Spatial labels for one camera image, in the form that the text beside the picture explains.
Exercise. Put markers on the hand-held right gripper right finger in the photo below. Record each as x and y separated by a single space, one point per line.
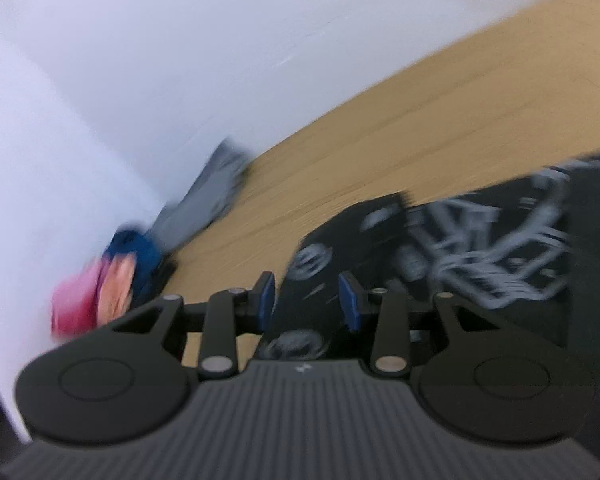
350 306

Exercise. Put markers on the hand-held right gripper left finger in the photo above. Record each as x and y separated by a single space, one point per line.
266 306

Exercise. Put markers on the black astronaut print t-shirt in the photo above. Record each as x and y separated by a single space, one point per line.
380 260

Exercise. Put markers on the grey cloth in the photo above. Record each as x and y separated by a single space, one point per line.
205 200

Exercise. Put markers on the blue cloth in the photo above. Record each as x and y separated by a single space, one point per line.
135 260

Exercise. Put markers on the orange cloth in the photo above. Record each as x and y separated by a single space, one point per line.
116 287

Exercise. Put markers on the pink cloth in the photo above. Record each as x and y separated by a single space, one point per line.
75 300

